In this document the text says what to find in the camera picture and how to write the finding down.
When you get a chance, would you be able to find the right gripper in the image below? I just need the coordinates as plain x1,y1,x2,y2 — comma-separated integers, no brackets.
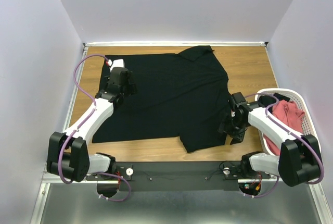
216,111,247,145

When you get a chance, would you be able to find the black t shirt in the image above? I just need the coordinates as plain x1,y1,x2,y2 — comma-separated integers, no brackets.
92,46,230,153

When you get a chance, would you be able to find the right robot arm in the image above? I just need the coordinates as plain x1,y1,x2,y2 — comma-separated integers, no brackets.
219,92,324,187

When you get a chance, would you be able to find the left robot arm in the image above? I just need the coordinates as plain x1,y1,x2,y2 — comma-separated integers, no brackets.
46,59,137,183

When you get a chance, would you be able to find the pink shirt in basket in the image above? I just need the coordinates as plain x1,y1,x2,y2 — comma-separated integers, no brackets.
264,101,305,155

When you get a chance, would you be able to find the white laundry basket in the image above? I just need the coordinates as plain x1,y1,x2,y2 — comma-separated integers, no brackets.
258,88,322,151

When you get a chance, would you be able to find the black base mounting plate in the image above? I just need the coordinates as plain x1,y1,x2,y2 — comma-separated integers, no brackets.
85,160,271,192

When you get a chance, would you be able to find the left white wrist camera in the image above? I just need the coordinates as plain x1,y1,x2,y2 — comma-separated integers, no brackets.
106,59,125,72

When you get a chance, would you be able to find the aluminium back table rail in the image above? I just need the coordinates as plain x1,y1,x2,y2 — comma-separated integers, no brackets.
84,41,267,47

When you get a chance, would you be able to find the aluminium front frame rail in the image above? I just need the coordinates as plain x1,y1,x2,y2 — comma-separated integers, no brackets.
31,162,321,223

